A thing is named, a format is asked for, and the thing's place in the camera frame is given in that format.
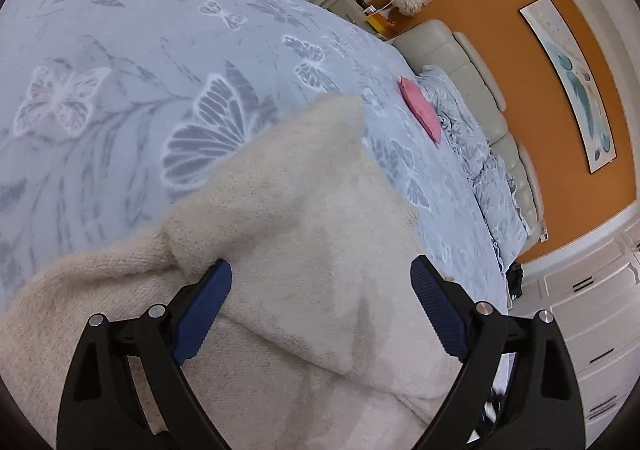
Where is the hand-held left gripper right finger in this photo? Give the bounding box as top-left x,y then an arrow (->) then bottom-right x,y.
410,255 -> 586,450

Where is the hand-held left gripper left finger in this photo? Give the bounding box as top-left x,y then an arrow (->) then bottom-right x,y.
56,258 -> 233,450

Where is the cream knitted sweater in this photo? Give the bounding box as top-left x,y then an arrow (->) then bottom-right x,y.
0,93 -> 511,450

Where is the dark cloth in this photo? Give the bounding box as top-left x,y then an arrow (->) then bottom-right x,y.
505,262 -> 525,301

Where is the white drawer cabinet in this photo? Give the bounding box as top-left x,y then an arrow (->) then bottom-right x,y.
507,217 -> 640,436

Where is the blue ruffled pillow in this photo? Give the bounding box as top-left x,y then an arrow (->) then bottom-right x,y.
417,64 -> 532,271

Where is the pink folded cloth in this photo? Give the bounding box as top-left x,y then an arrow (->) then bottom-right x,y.
398,76 -> 443,147

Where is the beige padded headboard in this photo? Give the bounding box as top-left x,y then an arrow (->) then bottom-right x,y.
392,20 -> 546,243

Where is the blue butterfly print blanket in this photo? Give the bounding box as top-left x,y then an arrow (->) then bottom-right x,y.
0,0 -> 507,325

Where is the yellow box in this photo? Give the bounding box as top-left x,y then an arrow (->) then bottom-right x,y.
364,12 -> 393,36

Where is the framed wall painting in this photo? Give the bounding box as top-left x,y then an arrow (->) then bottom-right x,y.
518,0 -> 617,175

